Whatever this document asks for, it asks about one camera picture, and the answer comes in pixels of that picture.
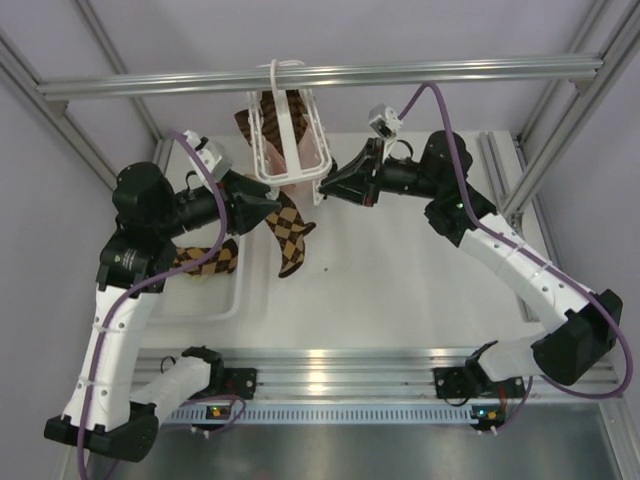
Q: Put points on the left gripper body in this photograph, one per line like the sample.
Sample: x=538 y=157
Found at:
x=231 y=212

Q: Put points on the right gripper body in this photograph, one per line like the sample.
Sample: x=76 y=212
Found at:
x=378 y=167

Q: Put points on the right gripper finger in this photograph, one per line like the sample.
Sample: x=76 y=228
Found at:
x=355 y=190
x=357 y=174

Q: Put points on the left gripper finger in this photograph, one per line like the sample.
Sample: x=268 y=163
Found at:
x=245 y=189
x=249 y=215

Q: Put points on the white plastic sock hanger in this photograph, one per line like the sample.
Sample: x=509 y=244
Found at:
x=288 y=135

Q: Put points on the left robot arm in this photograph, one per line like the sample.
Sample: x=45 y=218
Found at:
x=104 y=415

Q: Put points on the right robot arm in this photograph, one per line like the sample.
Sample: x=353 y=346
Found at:
x=580 y=326

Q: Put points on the pink sock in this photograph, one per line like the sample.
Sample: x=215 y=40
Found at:
x=309 y=158

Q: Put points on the brown striped sock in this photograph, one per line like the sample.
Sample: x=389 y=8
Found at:
x=242 y=119

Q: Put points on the white plastic bin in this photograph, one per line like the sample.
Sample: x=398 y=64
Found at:
x=202 y=299

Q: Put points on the aluminium crossbar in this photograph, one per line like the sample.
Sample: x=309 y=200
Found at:
x=538 y=67

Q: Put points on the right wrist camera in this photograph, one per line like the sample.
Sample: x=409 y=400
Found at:
x=385 y=122

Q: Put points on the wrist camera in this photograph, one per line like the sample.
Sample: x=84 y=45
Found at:
x=211 y=154
x=385 y=122

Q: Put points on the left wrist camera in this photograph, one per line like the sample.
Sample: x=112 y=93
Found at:
x=211 y=154

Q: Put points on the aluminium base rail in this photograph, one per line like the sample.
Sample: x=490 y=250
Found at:
x=360 y=374

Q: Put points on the perforated cable duct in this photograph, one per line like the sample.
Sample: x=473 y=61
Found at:
x=335 y=414

